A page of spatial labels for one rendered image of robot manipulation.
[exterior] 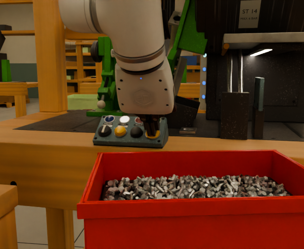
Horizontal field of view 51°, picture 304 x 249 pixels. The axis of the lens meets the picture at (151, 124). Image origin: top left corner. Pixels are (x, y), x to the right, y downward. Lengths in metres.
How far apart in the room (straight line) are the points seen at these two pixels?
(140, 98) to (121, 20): 0.15
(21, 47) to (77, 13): 11.98
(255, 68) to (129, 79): 0.55
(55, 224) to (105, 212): 1.21
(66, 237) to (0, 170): 0.83
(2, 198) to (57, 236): 0.99
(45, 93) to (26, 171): 0.68
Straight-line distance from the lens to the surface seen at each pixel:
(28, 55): 12.35
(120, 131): 0.66
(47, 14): 1.40
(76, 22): 0.50
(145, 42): 0.48
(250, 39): 0.67
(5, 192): 0.62
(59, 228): 1.56
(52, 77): 1.38
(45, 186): 0.75
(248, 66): 1.01
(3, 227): 0.64
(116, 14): 0.46
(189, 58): 7.82
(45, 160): 0.74
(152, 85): 0.54
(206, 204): 0.36
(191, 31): 0.86
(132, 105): 0.57
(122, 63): 0.51
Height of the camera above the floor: 1.06
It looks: 10 degrees down
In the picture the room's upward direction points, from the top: straight up
